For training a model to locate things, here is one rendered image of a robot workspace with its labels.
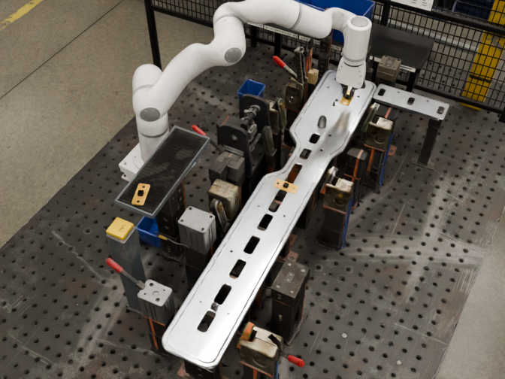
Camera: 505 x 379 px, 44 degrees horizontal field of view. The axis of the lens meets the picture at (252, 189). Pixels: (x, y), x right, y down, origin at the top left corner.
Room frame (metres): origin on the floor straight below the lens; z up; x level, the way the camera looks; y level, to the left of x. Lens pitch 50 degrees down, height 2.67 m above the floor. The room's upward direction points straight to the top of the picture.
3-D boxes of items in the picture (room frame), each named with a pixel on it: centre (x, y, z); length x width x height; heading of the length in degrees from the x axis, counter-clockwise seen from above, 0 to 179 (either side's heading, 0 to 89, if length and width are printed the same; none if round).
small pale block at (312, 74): (1.96, -0.24, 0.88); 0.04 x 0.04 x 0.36; 64
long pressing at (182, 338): (1.39, -0.11, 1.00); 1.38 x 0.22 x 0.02; 154
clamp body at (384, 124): (1.69, -0.48, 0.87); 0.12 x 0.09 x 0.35; 64
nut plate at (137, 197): (1.24, 0.35, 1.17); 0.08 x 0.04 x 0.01; 170
